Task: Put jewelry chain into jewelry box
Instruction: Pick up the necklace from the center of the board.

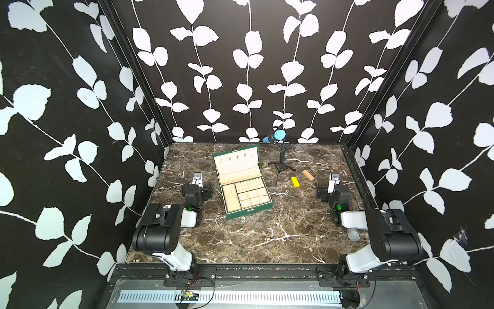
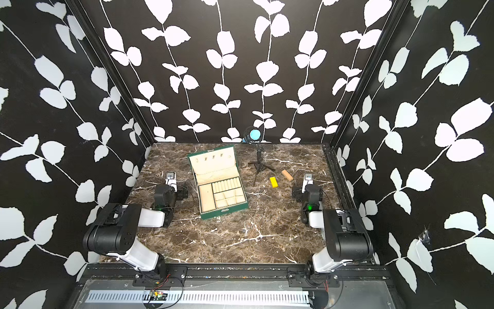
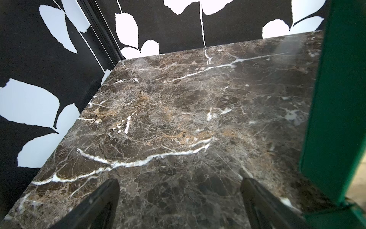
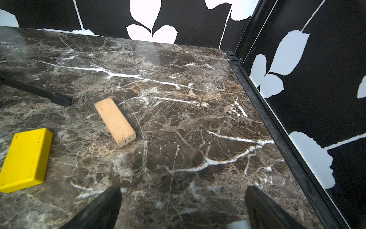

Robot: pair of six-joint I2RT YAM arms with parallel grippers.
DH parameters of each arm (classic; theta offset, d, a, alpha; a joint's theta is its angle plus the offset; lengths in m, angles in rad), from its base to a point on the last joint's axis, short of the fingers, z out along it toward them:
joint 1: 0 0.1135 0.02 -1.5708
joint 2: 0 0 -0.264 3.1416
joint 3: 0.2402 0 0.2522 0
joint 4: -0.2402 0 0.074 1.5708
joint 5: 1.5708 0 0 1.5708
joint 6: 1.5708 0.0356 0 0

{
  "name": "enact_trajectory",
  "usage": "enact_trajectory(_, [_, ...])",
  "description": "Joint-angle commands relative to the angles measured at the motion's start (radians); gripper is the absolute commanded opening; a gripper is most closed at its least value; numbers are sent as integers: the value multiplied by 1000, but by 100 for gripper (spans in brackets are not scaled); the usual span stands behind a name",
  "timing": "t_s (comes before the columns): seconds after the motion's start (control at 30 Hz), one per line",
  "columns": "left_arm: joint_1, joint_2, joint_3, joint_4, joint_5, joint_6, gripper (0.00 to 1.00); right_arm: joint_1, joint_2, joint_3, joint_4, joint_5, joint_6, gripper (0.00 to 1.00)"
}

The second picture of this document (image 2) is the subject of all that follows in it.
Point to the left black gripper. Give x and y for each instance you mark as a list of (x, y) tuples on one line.
[(180, 195)]

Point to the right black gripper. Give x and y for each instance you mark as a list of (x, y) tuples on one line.
[(298, 190)]

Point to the green jewelry box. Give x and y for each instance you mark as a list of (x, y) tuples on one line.
[(218, 181)]

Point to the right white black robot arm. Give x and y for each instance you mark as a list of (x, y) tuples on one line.
[(346, 238)]

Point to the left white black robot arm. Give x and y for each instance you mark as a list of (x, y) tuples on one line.
[(114, 231)]

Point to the wooden block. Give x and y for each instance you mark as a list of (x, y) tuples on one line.
[(287, 175)]

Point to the yellow block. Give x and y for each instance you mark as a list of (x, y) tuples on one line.
[(273, 182)]

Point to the blue microphone on tripod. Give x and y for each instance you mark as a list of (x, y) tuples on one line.
[(252, 136)]

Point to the small circuit board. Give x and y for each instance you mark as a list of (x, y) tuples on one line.
[(157, 296)]

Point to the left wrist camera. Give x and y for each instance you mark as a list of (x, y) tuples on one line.
[(171, 181)]

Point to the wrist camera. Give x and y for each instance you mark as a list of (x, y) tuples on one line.
[(171, 181), (308, 179)]

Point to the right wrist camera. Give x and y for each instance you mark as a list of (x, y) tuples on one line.
[(308, 179)]

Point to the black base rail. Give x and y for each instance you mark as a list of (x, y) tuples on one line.
[(179, 275)]

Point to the white slotted cable duct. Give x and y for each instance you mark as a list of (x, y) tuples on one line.
[(236, 297)]

